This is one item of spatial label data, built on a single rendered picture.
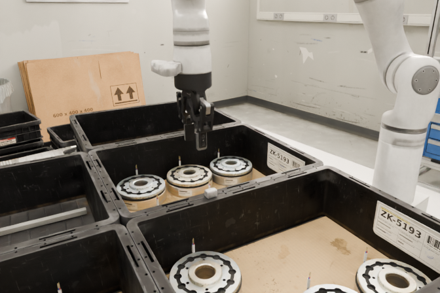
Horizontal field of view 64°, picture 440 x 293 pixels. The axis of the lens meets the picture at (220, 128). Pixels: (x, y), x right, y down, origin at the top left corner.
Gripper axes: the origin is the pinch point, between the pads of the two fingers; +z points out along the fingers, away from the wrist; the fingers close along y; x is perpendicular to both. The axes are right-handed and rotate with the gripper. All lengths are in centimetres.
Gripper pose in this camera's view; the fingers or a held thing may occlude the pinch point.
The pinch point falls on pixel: (195, 138)
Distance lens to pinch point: 74.5
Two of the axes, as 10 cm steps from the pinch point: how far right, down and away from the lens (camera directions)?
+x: -8.8, 1.6, -4.4
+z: 0.1, 9.5, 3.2
